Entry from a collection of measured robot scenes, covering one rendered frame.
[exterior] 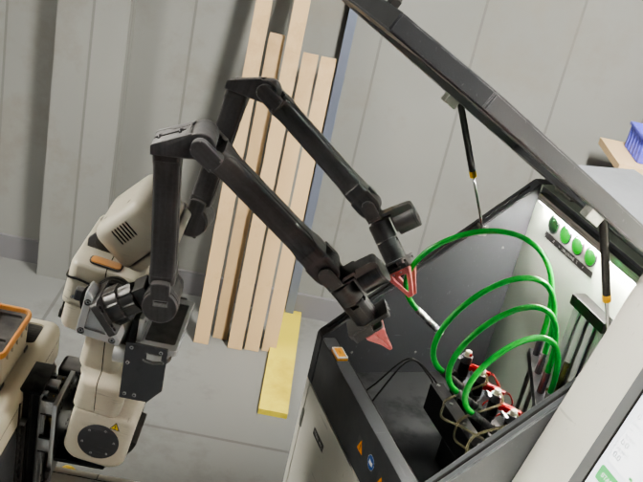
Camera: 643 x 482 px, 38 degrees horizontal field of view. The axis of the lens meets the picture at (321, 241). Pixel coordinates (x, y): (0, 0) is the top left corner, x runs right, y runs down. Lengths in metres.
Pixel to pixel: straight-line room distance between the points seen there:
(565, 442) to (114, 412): 1.08
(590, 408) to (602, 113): 2.42
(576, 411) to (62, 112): 2.84
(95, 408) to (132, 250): 0.45
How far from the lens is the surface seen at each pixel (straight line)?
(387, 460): 2.21
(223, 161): 1.85
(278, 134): 3.93
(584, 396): 2.04
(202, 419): 3.76
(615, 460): 1.96
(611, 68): 4.23
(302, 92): 3.95
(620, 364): 1.99
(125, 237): 2.14
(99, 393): 2.36
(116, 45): 4.10
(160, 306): 2.02
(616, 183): 2.65
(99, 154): 4.26
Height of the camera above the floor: 2.27
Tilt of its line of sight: 25 degrees down
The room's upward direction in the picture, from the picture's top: 13 degrees clockwise
